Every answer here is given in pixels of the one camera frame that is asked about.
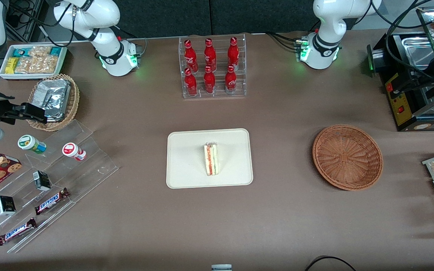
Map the triangle sandwich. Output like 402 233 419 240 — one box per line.
203 142 220 176

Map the white rectangular snack tray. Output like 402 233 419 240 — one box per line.
0 44 68 81

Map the light wicker basket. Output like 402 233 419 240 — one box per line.
26 74 80 132

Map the round brown wicker basket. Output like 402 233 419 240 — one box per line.
312 124 384 191

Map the beige plastic tray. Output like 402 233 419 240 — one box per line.
166 128 254 189

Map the black food warmer machine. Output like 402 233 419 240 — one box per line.
367 7 434 132

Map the green lid white cup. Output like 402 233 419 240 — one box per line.
17 134 47 154

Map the clear bag of crackers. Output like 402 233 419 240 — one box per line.
15 46 58 74

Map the red lid white cup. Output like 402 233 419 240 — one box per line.
62 142 87 161

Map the clear acrylic stepped stand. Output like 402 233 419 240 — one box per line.
0 119 120 254

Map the brown Snickers bar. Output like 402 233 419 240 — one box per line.
34 187 70 216
0 218 38 246

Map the small black white carton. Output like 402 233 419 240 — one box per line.
0 195 17 216

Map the red cola bottle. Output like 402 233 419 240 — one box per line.
225 64 237 94
204 38 217 72
203 65 216 94
184 68 198 97
227 37 240 70
184 40 198 73

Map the clear acrylic bottle rack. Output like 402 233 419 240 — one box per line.
179 33 247 99

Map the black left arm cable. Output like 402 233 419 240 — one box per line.
370 0 434 81

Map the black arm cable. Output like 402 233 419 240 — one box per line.
8 0 78 48
370 0 434 81

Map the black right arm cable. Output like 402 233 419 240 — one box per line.
8 0 78 48

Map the black floor cable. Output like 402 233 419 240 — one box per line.
304 256 358 271

